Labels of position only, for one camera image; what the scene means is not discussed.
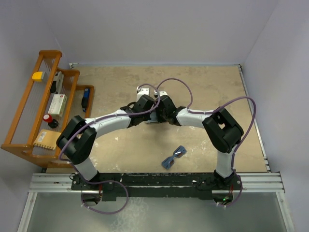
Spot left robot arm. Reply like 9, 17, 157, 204
56, 95, 160, 189

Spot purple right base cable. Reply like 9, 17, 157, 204
216, 174, 243, 210

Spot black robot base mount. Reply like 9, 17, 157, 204
70, 172, 242, 203

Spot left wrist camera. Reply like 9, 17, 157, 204
136, 87, 150, 101

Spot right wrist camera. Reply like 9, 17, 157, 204
153, 90, 168, 98

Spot blue sunglasses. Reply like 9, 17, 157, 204
161, 145, 187, 170

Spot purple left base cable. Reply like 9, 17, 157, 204
80, 180, 130, 215

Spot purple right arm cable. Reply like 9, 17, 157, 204
154, 78, 257, 174

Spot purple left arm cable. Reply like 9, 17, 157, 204
58, 84, 162, 187

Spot grey black stapler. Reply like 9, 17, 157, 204
50, 72, 64, 94

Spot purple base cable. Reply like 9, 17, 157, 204
216, 174, 243, 210
80, 180, 130, 215

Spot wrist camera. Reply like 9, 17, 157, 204
136, 87, 150, 101
153, 90, 168, 98

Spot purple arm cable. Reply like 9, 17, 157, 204
58, 84, 162, 187
154, 78, 257, 174

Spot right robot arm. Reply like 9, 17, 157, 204
155, 91, 244, 189

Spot yellow grey eraser block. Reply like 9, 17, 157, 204
32, 71, 48, 82

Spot wooden tiered shelf rack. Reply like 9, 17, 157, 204
1, 50, 95, 168

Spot white printed glasses case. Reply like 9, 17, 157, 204
145, 111, 159, 124

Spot blue cleaning cloth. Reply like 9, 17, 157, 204
150, 112, 157, 121

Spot blue black utility knife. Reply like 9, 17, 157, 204
81, 88, 90, 112

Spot white red box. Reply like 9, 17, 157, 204
48, 94, 67, 117

